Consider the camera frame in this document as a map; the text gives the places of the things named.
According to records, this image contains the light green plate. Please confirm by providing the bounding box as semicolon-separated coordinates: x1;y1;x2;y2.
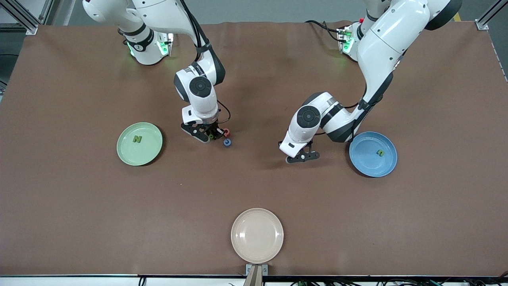
116;122;164;166

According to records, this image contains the brown table mat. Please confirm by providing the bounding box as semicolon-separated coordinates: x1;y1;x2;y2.
0;21;508;277

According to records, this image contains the blue plate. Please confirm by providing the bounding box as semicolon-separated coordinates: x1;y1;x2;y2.
349;131;398;178

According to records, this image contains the beige plate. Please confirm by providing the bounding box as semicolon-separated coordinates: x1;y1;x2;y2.
231;208;284;264

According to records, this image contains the silver base connector bracket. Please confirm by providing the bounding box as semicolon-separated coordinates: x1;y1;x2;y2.
337;26;354;54
158;32;175;57

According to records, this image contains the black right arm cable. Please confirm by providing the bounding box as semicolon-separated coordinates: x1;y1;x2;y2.
181;0;232;125

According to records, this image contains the black base cable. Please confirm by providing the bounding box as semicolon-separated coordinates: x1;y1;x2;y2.
305;20;343;43

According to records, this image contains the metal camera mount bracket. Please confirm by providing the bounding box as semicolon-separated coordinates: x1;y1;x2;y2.
243;264;269;286

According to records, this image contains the black cable bundle with connectors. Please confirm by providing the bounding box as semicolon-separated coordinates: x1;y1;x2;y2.
290;278;508;286

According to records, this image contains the aluminium frame post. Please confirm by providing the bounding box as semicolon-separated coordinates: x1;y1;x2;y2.
0;0;40;35
475;0;508;31

